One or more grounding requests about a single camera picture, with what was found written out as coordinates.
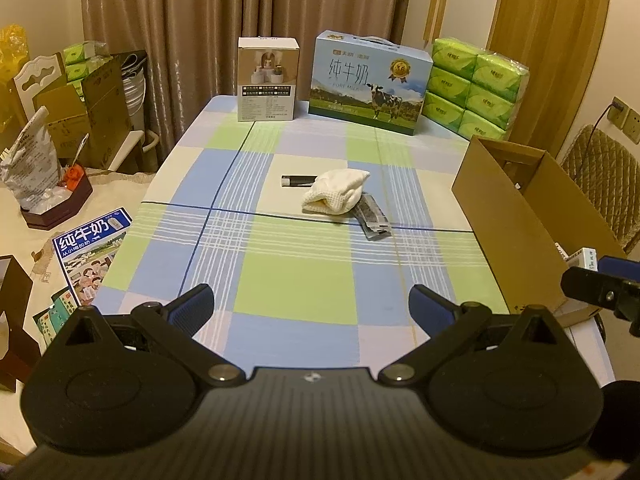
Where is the light blue small box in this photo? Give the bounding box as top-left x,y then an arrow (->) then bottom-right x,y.
566,247 -> 598,272

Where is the green tissue pack bundle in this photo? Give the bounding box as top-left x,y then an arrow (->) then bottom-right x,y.
422,38 -> 529,140

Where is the blue milk carton box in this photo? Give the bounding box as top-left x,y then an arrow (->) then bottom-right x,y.
308,30 -> 433,136

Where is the brown cardboard box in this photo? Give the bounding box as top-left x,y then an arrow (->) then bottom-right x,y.
451,136 -> 626,327

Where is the black power cable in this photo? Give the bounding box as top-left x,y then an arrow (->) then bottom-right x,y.
579,103 -> 618,162

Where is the white humidifier box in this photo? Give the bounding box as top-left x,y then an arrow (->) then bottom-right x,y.
236,37 -> 299,122

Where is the flattened milk carton sheet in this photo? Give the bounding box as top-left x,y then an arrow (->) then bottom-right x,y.
53,208 -> 131,306

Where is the white cloth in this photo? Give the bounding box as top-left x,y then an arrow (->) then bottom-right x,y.
302,168 -> 370,216

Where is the wall socket with plug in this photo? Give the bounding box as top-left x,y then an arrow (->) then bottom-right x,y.
606,96 -> 629,130

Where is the black lighter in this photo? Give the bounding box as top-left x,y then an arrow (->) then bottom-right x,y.
281,176 -> 317,188

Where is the dark red tray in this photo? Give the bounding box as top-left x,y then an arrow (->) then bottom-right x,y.
21,174 -> 93,231

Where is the brown curtain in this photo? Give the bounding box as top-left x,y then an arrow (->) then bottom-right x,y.
81,0 -> 409,157

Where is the wooden door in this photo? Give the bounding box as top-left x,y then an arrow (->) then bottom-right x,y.
487,0 -> 610,155

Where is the checkered tablecloth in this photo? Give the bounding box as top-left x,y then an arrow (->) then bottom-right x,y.
96,96 -> 506,372

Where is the white plastic bag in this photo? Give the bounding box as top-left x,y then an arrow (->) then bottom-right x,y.
1,106 -> 62,211

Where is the brown cardboard boxes stack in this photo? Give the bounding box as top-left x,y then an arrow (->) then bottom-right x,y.
34,58 -> 132,169

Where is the yellow plastic bag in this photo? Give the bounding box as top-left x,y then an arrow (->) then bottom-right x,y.
0,24 -> 29,131

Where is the quilted chair cover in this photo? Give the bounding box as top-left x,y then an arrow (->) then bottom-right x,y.
561,125 -> 640,255

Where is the grey foil sachet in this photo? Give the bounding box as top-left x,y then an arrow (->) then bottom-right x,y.
352,192 -> 392,240

